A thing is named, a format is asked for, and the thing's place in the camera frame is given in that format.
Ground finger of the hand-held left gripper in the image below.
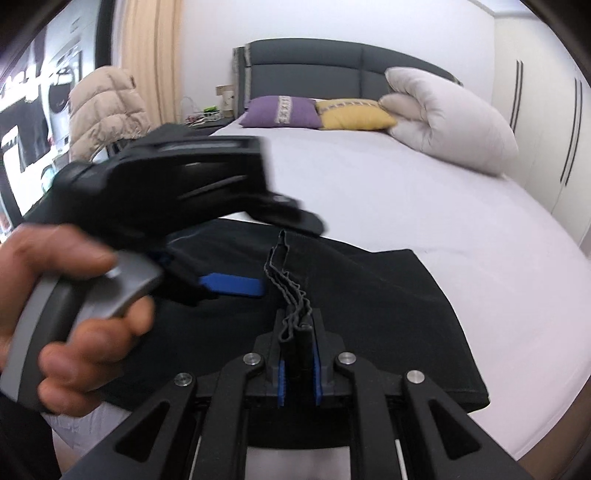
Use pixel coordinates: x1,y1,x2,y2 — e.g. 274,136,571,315
157,249,267,306
242,191,326,237

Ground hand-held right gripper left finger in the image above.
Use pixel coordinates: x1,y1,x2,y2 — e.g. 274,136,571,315
60,309,296,480

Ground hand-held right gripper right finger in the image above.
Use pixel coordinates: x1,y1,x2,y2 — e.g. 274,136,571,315
310,309,534,480

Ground black denim pants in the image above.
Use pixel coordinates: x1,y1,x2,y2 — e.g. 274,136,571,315
99,217,490,450

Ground person's left hand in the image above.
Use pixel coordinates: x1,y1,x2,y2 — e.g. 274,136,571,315
0,224,155,414

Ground grey nightstand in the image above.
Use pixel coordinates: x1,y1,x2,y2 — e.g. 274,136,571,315
187,117,232,136

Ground bed with white sheet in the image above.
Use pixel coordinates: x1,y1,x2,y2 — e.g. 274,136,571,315
41,122,589,480

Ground beige puffer jacket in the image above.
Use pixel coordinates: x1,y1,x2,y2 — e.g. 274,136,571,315
68,66,153,162

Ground purple pillow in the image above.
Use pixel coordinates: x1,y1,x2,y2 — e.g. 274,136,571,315
239,95,322,130

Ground yellow pillow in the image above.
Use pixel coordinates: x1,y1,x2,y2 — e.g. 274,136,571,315
316,98,398,131

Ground beige curtain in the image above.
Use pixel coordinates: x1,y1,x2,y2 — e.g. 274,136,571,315
119,0,183,134

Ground grey padded headboard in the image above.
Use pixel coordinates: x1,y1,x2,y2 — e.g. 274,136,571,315
232,39,462,125

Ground folded white duvet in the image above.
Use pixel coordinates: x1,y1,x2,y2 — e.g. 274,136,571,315
379,67,520,177

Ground white wardrobe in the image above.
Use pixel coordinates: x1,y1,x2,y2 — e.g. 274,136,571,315
492,14,591,259

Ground white wire basket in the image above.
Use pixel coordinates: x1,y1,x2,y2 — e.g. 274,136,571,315
184,97,218,126

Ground small wooden frame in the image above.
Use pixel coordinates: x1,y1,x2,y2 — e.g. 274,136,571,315
216,84,236,118

